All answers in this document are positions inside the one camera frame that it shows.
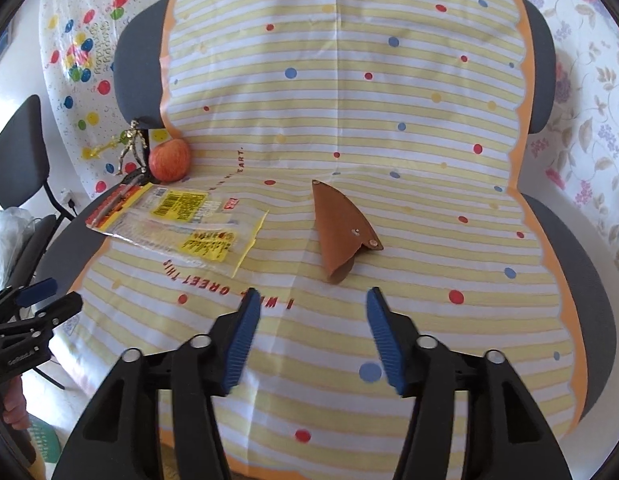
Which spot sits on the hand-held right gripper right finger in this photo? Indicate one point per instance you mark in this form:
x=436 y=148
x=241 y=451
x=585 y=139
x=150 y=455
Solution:
x=384 y=345

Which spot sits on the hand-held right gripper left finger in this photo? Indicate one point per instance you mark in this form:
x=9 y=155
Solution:
x=242 y=340

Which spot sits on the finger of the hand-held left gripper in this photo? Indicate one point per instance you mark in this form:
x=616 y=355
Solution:
x=37 y=291
x=59 y=310

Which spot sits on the brown leather pouch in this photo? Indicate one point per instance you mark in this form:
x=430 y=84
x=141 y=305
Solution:
x=339 y=230

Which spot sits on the person's left hand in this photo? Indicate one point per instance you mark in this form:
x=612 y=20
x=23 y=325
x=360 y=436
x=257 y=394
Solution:
x=14 y=407

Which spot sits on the clear plastic bag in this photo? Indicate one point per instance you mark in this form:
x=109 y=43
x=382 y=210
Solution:
x=7 y=240

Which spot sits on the green floor mat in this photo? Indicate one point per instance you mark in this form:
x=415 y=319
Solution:
x=47 y=440

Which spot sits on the clear snack packet yellow label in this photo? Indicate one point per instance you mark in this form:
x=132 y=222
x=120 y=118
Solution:
x=199 y=230

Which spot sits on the grey pen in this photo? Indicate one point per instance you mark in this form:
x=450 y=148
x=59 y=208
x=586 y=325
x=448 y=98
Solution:
x=117 y=197

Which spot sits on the black office chair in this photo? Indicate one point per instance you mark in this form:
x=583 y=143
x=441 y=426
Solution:
x=19 y=150

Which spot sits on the gold action figurine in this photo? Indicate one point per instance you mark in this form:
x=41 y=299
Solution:
x=132 y=145

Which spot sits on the striped dotted cloth mat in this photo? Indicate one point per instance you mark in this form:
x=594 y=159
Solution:
x=389 y=160

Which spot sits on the red apple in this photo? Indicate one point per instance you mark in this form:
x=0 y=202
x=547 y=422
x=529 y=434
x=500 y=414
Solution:
x=169 y=161

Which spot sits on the balloon print plastic sheet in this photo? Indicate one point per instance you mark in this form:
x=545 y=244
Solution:
x=89 y=60

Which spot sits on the floral print cloth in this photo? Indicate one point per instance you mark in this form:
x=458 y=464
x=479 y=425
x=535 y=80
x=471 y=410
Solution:
x=589 y=110

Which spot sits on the white wall socket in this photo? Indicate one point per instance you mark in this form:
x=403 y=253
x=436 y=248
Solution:
x=67 y=197

